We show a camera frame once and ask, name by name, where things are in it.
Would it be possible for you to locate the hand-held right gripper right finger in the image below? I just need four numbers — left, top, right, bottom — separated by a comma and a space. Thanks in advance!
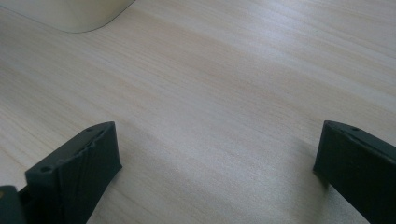
313, 119, 396, 224

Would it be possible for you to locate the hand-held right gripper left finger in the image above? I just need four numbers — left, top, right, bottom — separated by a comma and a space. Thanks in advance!
24, 120, 123, 224

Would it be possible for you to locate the white rounded tray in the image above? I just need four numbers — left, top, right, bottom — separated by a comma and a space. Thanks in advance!
0, 0, 136, 35

